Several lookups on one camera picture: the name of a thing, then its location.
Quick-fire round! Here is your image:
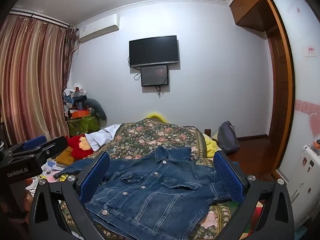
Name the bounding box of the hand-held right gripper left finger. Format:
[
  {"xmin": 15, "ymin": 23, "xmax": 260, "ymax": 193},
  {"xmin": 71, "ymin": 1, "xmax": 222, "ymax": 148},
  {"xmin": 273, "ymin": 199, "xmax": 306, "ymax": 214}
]
[{"xmin": 29, "ymin": 151, "xmax": 112, "ymax": 240}]

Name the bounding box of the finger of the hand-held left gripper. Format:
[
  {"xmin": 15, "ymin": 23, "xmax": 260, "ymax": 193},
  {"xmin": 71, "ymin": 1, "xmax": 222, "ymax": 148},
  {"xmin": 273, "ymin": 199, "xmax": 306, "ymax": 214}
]
[
  {"xmin": 5, "ymin": 135, "xmax": 47, "ymax": 155},
  {"xmin": 15, "ymin": 136, "xmax": 68, "ymax": 164}
]

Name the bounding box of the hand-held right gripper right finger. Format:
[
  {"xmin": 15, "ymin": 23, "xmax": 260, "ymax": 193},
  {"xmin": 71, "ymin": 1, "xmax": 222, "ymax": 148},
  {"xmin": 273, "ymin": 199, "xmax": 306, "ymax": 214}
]
[{"xmin": 213, "ymin": 150, "xmax": 295, "ymax": 240}]

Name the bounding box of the blue denim jacket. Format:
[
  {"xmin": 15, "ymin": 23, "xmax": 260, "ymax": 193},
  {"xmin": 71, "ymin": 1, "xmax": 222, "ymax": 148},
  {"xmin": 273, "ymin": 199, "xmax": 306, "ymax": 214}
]
[{"xmin": 54, "ymin": 146, "xmax": 232, "ymax": 233}]

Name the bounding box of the mustard cloth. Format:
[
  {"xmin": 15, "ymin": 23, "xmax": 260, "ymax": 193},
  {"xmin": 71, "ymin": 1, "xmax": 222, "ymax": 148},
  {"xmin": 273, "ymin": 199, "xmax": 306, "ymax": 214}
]
[{"xmin": 54, "ymin": 146, "xmax": 75, "ymax": 166}]

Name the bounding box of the red plush toy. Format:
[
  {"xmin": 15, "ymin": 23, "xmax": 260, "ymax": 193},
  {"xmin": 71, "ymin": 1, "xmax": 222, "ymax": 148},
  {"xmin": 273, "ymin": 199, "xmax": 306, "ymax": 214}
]
[{"xmin": 64, "ymin": 134, "xmax": 92, "ymax": 159}]

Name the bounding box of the yellow blanket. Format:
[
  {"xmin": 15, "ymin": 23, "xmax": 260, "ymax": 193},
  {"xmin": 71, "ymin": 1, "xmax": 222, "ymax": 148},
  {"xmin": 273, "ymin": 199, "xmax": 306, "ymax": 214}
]
[{"xmin": 202, "ymin": 134, "xmax": 223, "ymax": 158}]

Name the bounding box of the white shirt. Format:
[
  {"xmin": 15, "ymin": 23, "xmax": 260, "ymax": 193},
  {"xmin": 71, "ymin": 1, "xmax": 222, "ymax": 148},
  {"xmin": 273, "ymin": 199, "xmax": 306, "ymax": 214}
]
[{"xmin": 85, "ymin": 124, "xmax": 122, "ymax": 152}]

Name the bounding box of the grey backpack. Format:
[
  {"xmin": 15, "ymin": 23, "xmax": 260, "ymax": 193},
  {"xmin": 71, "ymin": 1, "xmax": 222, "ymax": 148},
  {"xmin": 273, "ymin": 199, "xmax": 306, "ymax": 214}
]
[{"xmin": 217, "ymin": 121, "xmax": 240, "ymax": 154}]

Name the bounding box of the orange box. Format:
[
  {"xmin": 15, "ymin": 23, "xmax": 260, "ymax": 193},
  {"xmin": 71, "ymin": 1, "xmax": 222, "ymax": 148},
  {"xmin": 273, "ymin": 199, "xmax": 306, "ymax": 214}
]
[{"xmin": 71, "ymin": 109, "xmax": 90, "ymax": 119}]

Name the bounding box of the pile of clutter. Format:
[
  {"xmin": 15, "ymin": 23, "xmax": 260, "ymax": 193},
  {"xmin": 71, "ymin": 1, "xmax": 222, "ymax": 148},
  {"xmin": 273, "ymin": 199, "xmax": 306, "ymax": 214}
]
[{"xmin": 62, "ymin": 82, "xmax": 88, "ymax": 117}]

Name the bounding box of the grey neck pillow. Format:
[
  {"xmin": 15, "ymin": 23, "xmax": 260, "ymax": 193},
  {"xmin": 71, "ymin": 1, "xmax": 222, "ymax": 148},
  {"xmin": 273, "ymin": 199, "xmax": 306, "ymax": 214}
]
[{"xmin": 84, "ymin": 97, "xmax": 107, "ymax": 120}]

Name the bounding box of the striped pink curtain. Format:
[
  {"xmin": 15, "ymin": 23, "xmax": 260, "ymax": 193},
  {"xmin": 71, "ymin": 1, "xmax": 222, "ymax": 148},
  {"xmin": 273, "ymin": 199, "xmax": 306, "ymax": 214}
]
[{"xmin": 0, "ymin": 14, "xmax": 78, "ymax": 150}]

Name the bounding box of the floral bed blanket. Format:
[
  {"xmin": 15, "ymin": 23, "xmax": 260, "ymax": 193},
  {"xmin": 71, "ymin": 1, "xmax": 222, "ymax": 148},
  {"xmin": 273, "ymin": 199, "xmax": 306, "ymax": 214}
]
[{"xmin": 57, "ymin": 119, "xmax": 250, "ymax": 240}]

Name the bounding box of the pink heart sticker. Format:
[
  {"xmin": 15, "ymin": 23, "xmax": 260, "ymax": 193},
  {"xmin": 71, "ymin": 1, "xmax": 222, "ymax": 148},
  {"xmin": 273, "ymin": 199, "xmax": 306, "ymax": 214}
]
[{"xmin": 295, "ymin": 99, "xmax": 320, "ymax": 140}]

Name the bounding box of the white sliding door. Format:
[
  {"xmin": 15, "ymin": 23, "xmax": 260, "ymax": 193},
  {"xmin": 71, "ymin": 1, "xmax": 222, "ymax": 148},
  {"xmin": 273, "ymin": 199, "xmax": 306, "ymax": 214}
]
[{"xmin": 271, "ymin": 0, "xmax": 320, "ymax": 217}]

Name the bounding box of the white air conditioner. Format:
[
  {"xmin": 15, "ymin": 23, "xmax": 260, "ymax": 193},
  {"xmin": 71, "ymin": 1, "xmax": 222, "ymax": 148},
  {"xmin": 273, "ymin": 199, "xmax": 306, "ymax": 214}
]
[{"xmin": 76, "ymin": 14, "xmax": 120, "ymax": 43}]

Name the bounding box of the pink white sticker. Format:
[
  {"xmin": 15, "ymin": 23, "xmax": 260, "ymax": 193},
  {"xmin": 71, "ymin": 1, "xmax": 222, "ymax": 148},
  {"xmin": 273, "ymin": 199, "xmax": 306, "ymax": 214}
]
[{"xmin": 303, "ymin": 45, "xmax": 316, "ymax": 58}]

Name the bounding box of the wooden overhead cabinet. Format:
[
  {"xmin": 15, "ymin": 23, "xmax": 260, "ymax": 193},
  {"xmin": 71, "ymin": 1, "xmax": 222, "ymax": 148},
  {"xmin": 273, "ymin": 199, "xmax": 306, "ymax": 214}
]
[{"xmin": 229, "ymin": 0, "xmax": 286, "ymax": 32}]

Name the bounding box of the small black wall monitor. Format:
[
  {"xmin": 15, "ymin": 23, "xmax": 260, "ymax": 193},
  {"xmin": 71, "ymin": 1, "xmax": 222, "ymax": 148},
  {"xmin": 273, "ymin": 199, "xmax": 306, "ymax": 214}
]
[{"xmin": 140, "ymin": 65, "xmax": 168, "ymax": 87}]

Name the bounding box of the black wall television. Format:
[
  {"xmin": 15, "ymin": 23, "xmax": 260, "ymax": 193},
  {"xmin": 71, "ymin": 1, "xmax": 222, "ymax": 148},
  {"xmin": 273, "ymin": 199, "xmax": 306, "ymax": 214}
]
[{"xmin": 129, "ymin": 35, "xmax": 180, "ymax": 68}]

